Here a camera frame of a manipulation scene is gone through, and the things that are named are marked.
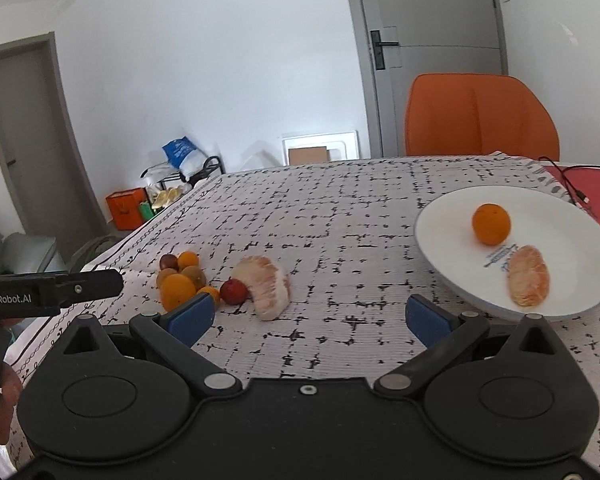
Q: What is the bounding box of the large peeled pomelo piece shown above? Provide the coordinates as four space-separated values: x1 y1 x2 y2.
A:
230 256 290 322

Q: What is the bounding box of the peeled pomelo segment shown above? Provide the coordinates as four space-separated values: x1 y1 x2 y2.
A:
507 245 550 308

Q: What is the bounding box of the brown-green kiwi fruit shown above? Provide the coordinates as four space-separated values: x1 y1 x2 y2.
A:
181 266 207 290

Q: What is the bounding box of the red orange table mat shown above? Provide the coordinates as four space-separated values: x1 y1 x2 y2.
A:
541 158 600 225

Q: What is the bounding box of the black door handle lock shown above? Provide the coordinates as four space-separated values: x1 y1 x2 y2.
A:
370 29 400 70

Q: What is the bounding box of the blue white plastic bag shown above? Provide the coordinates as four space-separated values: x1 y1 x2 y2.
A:
162 136 208 179

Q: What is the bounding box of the grey door with handle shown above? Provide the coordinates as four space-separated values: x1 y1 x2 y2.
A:
349 0 508 158

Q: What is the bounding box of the grey left door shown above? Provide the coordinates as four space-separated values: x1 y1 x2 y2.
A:
0 32 108 261

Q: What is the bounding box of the white round plate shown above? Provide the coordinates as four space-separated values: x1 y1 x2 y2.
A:
414 185 600 322

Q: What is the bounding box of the orange chair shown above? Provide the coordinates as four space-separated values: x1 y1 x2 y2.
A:
404 74 560 159

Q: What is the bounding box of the person's left hand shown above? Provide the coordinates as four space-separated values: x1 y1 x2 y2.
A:
0 363 23 445

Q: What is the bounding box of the small orange tangerine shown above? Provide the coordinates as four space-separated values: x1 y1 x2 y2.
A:
197 285 221 308

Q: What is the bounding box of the black wire rack cart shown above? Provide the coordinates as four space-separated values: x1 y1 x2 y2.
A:
140 156 225 191

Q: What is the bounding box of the green bottle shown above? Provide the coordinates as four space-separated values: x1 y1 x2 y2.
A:
138 200 155 221

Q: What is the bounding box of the black white patterned tablecloth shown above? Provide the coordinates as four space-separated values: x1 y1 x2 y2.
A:
2 149 600 480

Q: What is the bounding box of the dark red plum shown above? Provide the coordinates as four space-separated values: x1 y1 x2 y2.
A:
159 254 180 271

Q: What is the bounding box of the tan kiwi fruit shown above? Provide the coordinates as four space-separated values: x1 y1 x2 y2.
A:
156 268 178 289

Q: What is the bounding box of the large orange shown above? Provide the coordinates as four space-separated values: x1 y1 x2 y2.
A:
159 273 197 312

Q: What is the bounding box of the orange storage box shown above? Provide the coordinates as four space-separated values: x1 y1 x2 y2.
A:
106 188 147 231

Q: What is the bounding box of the grey green sofa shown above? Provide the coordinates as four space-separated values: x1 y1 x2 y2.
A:
0 233 67 275

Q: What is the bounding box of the black usb cable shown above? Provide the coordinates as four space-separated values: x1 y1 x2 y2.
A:
537 155 600 207

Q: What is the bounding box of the red apple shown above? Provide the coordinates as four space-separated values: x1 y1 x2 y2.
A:
220 278 250 306

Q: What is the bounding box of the small orange at back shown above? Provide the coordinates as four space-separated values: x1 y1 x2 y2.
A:
178 250 200 270

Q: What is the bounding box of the orange on plate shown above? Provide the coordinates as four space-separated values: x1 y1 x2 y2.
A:
471 204 512 246

